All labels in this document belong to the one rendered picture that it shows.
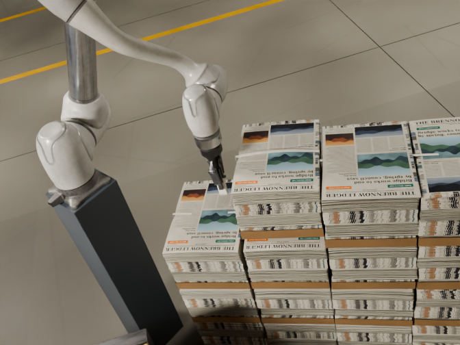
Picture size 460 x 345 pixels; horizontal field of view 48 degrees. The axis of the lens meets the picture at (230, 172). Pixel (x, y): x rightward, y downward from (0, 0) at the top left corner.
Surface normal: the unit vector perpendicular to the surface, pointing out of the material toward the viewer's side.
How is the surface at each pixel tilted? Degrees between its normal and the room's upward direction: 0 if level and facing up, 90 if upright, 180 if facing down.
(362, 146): 0
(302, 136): 1
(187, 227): 0
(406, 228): 90
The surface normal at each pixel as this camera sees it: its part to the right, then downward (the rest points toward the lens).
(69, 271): -0.19, -0.74
